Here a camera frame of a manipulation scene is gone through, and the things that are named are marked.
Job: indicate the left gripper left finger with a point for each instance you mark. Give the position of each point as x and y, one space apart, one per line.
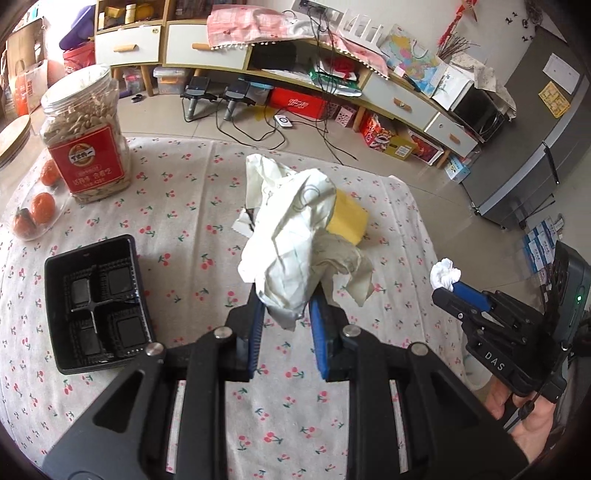
246 324

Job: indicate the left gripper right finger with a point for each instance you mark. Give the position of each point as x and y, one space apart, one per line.
327 322

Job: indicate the white paper bag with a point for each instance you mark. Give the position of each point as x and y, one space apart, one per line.
289 249

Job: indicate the white tissue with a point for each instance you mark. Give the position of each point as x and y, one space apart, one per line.
445 275

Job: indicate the black plastic food tray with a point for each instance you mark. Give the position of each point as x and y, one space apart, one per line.
95 306

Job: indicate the person's right hand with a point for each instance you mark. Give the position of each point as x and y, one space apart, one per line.
530 434

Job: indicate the yellow green sponge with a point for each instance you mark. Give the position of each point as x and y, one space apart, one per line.
349 219

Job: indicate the cherry print tablecloth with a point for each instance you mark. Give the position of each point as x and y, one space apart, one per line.
180 207

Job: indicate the grey refrigerator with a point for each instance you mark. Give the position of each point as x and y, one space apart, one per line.
518 171

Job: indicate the red gift box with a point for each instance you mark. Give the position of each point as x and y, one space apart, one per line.
296 102

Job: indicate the clear glass dome bowl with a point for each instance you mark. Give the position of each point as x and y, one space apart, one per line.
59 191

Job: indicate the orange tangerine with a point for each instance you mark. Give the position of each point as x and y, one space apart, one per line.
43 208
23 225
49 174

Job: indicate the black microwave oven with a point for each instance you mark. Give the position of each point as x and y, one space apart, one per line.
478 112

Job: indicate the red label seed jar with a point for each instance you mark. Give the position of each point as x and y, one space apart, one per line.
82 134

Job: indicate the colourful map poster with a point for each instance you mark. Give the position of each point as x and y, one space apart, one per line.
421 65

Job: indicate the pink cloth on cabinet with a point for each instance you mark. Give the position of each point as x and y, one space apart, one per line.
237 26

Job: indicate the long wooden tv cabinet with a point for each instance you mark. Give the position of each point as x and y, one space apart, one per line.
173 33

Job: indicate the purple hat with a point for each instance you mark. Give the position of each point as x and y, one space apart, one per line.
81 29

